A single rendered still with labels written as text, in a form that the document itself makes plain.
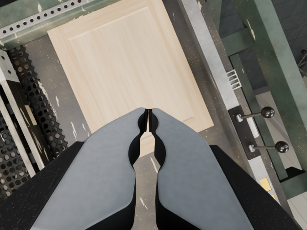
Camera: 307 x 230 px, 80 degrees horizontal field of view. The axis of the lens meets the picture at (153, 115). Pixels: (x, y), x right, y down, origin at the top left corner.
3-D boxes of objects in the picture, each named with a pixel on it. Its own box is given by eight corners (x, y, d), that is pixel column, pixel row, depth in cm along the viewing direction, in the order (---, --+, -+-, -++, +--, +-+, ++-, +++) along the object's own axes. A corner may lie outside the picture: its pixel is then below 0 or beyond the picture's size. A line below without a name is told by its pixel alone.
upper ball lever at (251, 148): (249, 141, 70) (288, 138, 58) (252, 150, 70) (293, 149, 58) (243, 145, 68) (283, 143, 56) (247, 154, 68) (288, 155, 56)
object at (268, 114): (237, 112, 69) (274, 103, 58) (240, 121, 69) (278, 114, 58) (231, 115, 67) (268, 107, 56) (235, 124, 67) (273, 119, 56)
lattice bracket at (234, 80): (231, 70, 72) (234, 69, 69) (237, 87, 72) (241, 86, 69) (221, 74, 72) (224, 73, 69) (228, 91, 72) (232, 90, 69)
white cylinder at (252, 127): (256, 134, 73) (248, 116, 73) (260, 135, 70) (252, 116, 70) (249, 137, 73) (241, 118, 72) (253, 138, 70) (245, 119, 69)
